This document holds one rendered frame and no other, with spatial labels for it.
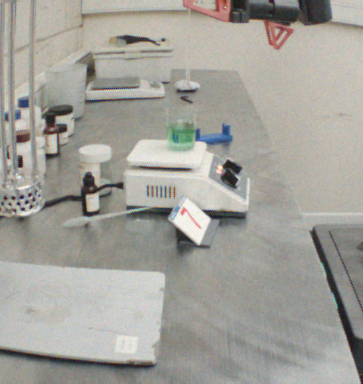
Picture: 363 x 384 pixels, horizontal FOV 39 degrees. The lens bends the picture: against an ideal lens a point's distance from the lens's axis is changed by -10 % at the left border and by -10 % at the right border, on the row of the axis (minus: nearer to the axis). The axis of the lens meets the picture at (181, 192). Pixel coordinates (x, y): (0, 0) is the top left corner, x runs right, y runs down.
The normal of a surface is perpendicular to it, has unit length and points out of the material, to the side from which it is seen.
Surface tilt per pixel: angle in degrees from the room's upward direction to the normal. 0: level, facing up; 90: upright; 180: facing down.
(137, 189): 90
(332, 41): 90
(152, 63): 93
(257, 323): 0
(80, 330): 0
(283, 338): 0
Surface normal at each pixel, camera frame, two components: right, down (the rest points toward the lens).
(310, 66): -0.03, 0.37
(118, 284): 0.00, -0.93
